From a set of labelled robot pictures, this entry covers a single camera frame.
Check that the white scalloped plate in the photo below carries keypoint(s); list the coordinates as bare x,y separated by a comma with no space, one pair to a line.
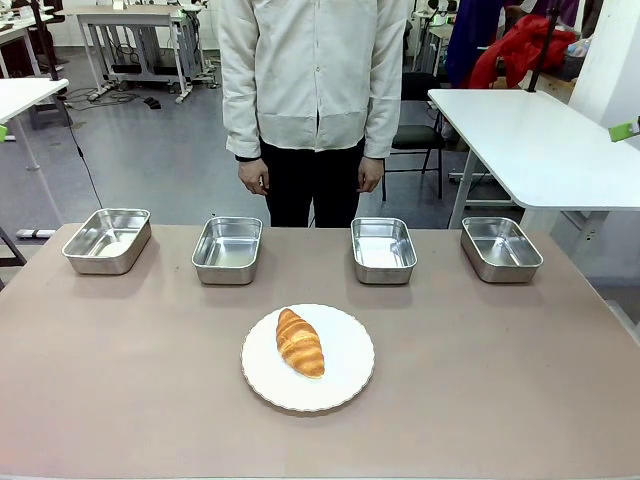
345,360

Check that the black pole stand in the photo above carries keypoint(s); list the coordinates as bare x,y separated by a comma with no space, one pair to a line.
542,45

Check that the white power strip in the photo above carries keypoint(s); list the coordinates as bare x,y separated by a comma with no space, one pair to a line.
35,233

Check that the black tripod pole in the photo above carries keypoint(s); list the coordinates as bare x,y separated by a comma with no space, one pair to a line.
46,40

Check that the black folding chair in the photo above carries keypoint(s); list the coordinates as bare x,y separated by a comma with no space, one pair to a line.
417,135

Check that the grey workbench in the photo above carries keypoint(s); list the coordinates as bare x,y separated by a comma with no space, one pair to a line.
140,40

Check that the red jacket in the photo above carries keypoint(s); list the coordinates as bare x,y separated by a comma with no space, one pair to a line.
520,50

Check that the blue purple hanging garment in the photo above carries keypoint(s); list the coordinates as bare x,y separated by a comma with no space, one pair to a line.
472,35

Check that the person's left hand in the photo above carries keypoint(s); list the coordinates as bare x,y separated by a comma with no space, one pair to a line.
370,175

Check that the golden brown croissant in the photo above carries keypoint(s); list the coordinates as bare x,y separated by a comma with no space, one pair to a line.
300,344

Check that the white side table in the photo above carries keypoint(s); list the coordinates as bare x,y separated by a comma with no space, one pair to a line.
540,145

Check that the person in cream shirt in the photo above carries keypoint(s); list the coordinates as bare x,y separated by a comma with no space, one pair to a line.
310,75

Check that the steel rectangular container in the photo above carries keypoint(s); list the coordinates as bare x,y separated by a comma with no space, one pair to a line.
500,249
107,241
383,250
228,250

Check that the person's right hand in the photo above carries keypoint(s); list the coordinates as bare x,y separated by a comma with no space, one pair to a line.
252,175

